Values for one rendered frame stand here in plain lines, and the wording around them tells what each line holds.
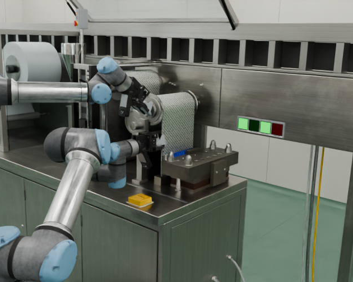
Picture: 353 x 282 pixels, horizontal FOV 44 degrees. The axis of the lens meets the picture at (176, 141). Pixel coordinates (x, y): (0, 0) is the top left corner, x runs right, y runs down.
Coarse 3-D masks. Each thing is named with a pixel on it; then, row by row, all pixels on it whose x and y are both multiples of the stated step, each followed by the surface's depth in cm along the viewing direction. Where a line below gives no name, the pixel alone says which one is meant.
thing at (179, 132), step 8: (168, 120) 204; (176, 120) 209; (184, 120) 213; (192, 120) 218; (168, 128) 205; (176, 128) 210; (184, 128) 214; (192, 128) 219; (168, 136) 206; (176, 136) 211; (184, 136) 215; (192, 136) 220; (168, 144) 207; (176, 144) 212; (184, 144) 216; (192, 144) 221; (168, 152) 208
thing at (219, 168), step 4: (220, 160) 207; (224, 160) 207; (212, 164) 201; (216, 164) 202; (220, 164) 204; (224, 164) 207; (212, 168) 202; (216, 168) 202; (220, 168) 205; (224, 168) 207; (212, 172) 202; (216, 172) 202; (220, 172) 206; (224, 172) 208; (212, 176) 202; (216, 176) 204; (220, 176) 206; (224, 176) 209; (212, 180) 203; (216, 180) 204; (220, 180) 207; (224, 180) 209; (212, 184) 203; (216, 184) 205
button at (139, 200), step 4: (132, 196) 183; (136, 196) 184; (140, 196) 184; (144, 196) 184; (148, 196) 184; (128, 200) 183; (132, 200) 181; (136, 200) 180; (140, 200) 179; (144, 200) 180; (148, 200) 183; (136, 204) 180; (140, 204) 179; (144, 204) 181
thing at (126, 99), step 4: (128, 92) 186; (132, 92) 187; (124, 96) 187; (128, 96) 186; (120, 100) 189; (124, 100) 187; (128, 100) 186; (120, 104) 189; (124, 104) 187; (128, 104) 187; (120, 108) 189; (124, 108) 187; (128, 108) 187; (120, 112) 188; (124, 112) 187; (128, 112) 188; (124, 116) 187; (128, 116) 189
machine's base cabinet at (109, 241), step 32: (0, 192) 257; (32, 192) 233; (0, 224) 264; (32, 224) 239; (96, 224) 201; (128, 224) 186; (192, 224) 189; (224, 224) 209; (96, 256) 205; (128, 256) 190; (160, 256) 177; (192, 256) 193; (224, 256) 215
